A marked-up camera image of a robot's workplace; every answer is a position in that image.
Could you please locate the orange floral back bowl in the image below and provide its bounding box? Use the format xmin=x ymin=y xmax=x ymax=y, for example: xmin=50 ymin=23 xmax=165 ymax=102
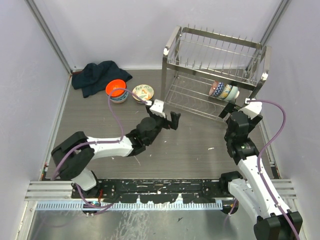
xmin=132 ymin=84 xmax=155 ymax=103

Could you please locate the blue white floral bowl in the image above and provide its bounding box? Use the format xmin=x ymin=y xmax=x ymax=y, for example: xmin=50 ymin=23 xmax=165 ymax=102
xmin=110 ymin=89 xmax=129 ymax=100

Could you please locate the stainless steel dish rack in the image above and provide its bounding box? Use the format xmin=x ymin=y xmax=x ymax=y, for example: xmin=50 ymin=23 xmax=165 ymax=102
xmin=160 ymin=25 xmax=272 ymax=120

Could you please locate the plain orange bowl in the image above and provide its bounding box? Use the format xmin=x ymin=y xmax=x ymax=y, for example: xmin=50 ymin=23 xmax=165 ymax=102
xmin=105 ymin=79 xmax=127 ymax=98

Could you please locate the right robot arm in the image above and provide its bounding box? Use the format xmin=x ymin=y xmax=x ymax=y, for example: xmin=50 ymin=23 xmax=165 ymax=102
xmin=219 ymin=98 xmax=303 ymax=240

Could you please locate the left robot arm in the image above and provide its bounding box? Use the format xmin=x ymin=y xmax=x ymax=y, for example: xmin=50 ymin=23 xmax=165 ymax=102
xmin=51 ymin=111 xmax=181 ymax=198

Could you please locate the green grid back bowl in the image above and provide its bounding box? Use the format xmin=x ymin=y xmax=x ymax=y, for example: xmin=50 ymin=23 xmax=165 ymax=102
xmin=225 ymin=86 xmax=240 ymax=102

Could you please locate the yellow orange back bowl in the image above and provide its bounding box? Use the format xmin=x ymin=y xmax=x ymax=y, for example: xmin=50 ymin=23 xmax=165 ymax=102
xmin=219 ymin=84 xmax=233 ymax=100

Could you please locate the blue zigzag back bowl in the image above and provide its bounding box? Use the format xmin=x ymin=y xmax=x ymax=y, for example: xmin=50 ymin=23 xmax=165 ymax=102
xmin=209 ymin=81 xmax=225 ymax=98

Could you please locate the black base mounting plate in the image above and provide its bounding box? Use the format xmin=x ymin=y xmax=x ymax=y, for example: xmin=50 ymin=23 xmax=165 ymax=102
xmin=83 ymin=178 xmax=233 ymax=204

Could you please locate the dark blue crumpled cloth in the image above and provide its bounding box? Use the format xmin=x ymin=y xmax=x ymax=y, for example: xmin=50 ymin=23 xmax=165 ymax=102
xmin=71 ymin=60 xmax=133 ymax=98

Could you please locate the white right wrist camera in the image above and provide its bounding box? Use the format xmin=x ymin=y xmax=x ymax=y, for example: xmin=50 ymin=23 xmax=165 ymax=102
xmin=239 ymin=98 xmax=263 ymax=119

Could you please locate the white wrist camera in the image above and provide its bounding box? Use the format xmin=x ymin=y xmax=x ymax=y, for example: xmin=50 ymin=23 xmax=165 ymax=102
xmin=239 ymin=98 xmax=263 ymax=119
xmin=149 ymin=99 xmax=166 ymax=118

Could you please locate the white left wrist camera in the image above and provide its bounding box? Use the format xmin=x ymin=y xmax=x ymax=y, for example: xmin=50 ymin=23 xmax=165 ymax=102
xmin=149 ymin=99 xmax=166 ymax=118

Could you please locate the slotted cable duct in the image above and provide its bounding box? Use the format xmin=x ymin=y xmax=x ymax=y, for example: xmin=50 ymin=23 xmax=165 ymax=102
xmin=35 ymin=200 xmax=223 ymax=211

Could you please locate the aluminium frame rail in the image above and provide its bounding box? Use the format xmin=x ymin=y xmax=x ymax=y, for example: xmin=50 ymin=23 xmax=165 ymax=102
xmin=24 ymin=179 xmax=297 ymax=201

